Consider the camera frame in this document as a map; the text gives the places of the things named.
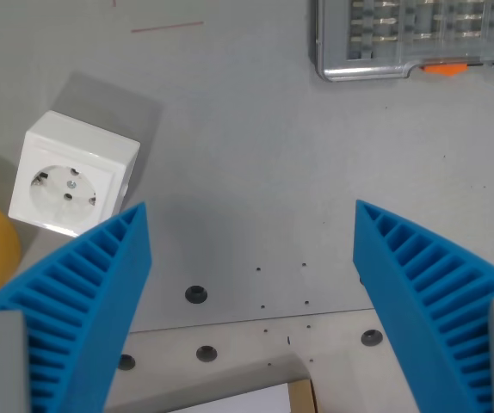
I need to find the grey transparent bit set case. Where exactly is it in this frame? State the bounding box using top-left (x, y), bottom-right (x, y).
top-left (314, 0), bottom-right (494, 83)

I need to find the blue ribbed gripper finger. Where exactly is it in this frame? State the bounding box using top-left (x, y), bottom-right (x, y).
top-left (0, 201), bottom-right (152, 413)
top-left (352, 199), bottom-right (494, 413)

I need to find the white paper sheet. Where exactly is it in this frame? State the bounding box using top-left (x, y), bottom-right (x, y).
top-left (106, 382), bottom-right (295, 413)

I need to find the brown cardboard piece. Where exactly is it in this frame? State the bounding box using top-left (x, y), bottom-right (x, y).
top-left (287, 378), bottom-right (318, 413)

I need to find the white wall socket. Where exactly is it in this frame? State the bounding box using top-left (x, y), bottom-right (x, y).
top-left (8, 109), bottom-right (141, 238)

